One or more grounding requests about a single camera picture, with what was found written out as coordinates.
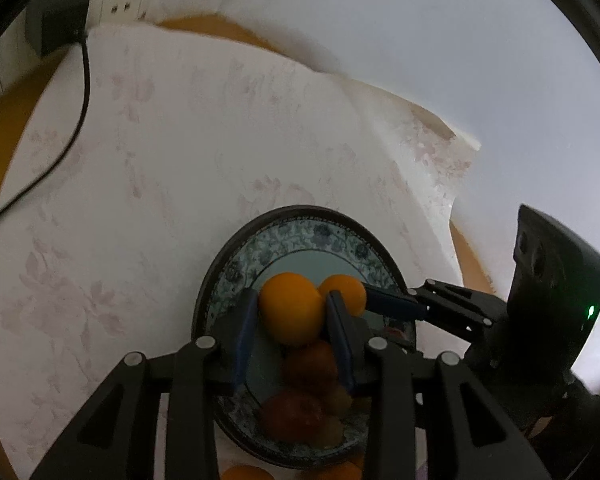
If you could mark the orange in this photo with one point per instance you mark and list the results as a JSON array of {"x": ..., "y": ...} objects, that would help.
[
  {"x": 347, "y": 292},
  {"x": 245, "y": 473},
  {"x": 336, "y": 471},
  {"x": 290, "y": 310}
]

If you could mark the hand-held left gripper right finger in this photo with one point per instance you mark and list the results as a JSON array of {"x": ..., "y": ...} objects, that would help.
[{"x": 339, "y": 345}]

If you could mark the white floral sheet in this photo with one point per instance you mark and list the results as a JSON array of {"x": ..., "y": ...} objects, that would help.
[{"x": 180, "y": 135}]

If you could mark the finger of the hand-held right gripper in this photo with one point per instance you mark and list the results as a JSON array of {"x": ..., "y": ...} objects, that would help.
[{"x": 392, "y": 302}]

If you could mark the small yellow-green fruit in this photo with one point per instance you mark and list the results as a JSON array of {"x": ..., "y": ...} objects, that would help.
[
  {"x": 337, "y": 400},
  {"x": 330, "y": 431}
]

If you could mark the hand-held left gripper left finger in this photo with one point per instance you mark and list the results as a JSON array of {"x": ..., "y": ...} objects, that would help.
[{"x": 242, "y": 347}]

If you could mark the blue and white patterned plate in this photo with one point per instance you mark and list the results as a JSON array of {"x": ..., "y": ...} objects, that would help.
[{"x": 290, "y": 240}]

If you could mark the red apple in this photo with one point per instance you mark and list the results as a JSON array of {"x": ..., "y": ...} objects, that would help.
[
  {"x": 290, "y": 415},
  {"x": 310, "y": 365}
]

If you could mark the black charger plug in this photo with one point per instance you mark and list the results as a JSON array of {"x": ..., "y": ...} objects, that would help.
[{"x": 55, "y": 17}]

